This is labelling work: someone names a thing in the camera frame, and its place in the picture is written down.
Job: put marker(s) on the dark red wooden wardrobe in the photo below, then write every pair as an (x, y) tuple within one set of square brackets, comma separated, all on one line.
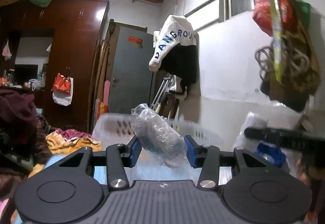
[(75, 27)]

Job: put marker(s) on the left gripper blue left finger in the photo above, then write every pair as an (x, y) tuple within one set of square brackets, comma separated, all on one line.
[(119, 156)]

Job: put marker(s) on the white hanging garment blue letters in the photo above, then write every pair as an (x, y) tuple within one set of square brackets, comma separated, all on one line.
[(175, 30)]

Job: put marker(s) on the maroon clothes pile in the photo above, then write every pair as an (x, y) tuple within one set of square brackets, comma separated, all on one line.
[(23, 129)]

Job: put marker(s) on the black hanging garment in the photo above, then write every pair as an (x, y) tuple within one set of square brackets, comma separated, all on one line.
[(181, 61)]

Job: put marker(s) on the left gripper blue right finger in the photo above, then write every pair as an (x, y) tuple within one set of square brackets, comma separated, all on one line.
[(206, 157)]

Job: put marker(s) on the clear plastic dark item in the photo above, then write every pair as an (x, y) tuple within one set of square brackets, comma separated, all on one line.
[(169, 150)]

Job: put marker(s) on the red white hanging plastic bag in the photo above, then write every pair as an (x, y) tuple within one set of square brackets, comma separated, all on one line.
[(62, 90)]

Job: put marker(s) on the grey metal door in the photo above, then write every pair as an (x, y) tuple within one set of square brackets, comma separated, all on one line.
[(131, 79)]

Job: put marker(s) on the yellow orange blanket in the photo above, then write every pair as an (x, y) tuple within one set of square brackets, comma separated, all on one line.
[(65, 142)]

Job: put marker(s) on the blue shopping bag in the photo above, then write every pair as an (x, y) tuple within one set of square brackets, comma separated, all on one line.
[(270, 153)]

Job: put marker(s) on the white perforated plastic basket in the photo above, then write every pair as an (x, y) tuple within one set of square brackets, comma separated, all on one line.
[(112, 128)]

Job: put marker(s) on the aluminium crutches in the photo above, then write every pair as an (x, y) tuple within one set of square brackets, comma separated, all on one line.
[(162, 91)]

